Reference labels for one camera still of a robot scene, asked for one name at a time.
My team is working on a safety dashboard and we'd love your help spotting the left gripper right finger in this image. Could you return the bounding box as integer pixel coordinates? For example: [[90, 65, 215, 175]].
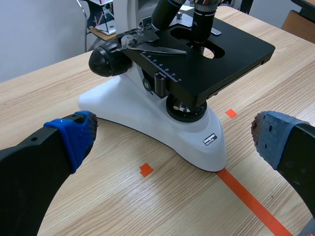
[[251, 111, 315, 219]]

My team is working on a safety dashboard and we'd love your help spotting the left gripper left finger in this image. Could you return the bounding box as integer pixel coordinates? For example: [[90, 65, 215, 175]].
[[0, 111, 99, 236]]

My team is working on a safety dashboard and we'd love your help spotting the brown wooden desk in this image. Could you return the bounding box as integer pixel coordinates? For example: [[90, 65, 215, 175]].
[[281, 9, 315, 44]]

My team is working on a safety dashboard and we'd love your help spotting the white and black microscope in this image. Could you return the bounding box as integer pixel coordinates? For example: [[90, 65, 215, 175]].
[[78, 0, 276, 173]]

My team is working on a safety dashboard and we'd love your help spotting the metal frame chair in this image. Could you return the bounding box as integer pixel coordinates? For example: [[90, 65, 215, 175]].
[[75, 0, 116, 52]]

